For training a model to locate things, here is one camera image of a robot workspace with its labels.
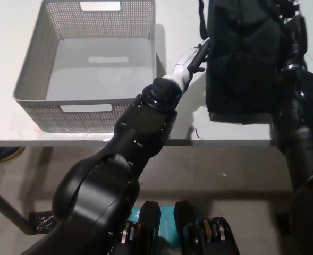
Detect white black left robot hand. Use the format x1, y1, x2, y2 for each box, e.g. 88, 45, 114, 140
171, 38, 212, 91

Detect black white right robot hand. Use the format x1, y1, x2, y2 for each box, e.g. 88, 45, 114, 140
274, 0, 309, 67

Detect dark green lunch bag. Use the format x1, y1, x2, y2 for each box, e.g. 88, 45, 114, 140
198, 0, 292, 125

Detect grey perforated plastic basket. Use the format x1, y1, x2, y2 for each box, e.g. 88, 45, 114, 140
12, 0, 158, 133

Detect clear tape strip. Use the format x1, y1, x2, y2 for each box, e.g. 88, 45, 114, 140
33, 128, 114, 141

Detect black shoe tan sole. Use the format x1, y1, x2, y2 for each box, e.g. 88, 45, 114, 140
0, 146, 26, 166

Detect dark metal table leg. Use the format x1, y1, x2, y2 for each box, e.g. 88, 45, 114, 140
0, 182, 37, 236

